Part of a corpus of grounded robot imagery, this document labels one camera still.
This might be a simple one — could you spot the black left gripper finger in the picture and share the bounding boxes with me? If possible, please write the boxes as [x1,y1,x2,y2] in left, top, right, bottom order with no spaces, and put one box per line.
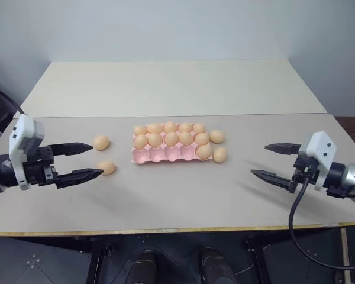
[54,168,105,189]
[49,142,94,157]

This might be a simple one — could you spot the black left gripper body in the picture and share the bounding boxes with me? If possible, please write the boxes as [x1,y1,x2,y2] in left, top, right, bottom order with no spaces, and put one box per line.
[22,144,60,188]

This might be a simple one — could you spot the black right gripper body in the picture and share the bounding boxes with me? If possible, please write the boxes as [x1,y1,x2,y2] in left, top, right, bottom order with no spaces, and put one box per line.
[289,154,321,195]

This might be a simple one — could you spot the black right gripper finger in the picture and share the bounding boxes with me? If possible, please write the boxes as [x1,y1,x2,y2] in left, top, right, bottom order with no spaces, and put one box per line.
[264,143,302,156]
[250,169,295,193]

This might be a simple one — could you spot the pink egg tray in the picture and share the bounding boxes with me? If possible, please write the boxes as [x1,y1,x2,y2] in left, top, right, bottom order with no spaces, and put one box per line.
[131,124,214,165]

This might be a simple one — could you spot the dark rounded shape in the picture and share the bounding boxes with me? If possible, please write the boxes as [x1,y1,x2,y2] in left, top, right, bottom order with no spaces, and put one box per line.
[198,247,238,284]
[129,250,158,284]

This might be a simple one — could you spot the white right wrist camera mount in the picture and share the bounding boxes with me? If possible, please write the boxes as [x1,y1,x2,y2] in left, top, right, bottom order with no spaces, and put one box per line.
[298,131,338,191]

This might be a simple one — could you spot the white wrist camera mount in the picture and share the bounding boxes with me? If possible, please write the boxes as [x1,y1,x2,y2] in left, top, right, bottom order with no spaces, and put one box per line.
[8,114,46,191]
[298,131,338,191]

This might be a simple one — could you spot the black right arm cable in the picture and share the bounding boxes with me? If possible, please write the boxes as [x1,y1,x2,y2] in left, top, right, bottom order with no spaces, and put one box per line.
[288,174,355,270]

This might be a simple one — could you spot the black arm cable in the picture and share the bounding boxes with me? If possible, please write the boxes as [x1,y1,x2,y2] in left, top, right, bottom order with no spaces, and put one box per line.
[0,85,27,115]
[288,174,355,270]

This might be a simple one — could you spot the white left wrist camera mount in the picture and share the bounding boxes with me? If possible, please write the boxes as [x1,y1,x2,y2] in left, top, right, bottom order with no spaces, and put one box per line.
[8,114,46,191]

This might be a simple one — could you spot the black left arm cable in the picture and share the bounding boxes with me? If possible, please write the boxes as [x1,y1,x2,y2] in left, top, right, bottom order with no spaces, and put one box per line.
[0,85,27,115]

